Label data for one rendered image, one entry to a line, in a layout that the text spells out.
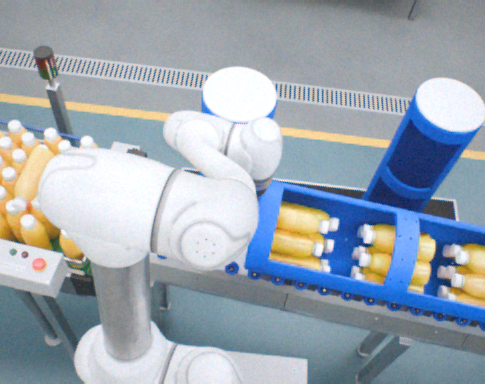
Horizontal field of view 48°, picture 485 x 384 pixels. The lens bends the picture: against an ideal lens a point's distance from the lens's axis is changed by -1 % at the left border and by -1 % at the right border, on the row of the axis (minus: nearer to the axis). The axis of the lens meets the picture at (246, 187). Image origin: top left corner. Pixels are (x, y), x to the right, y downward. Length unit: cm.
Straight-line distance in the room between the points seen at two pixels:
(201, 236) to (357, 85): 306
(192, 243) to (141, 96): 277
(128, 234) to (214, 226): 13
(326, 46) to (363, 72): 33
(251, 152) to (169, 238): 56
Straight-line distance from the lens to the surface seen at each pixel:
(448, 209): 312
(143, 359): 124
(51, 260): 166
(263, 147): 127
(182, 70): 361
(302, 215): 161
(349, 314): 186
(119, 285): 96
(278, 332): 272
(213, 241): 73
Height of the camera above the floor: 255
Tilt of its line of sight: 57 degrees down
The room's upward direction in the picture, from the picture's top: 9 degrees clockwise
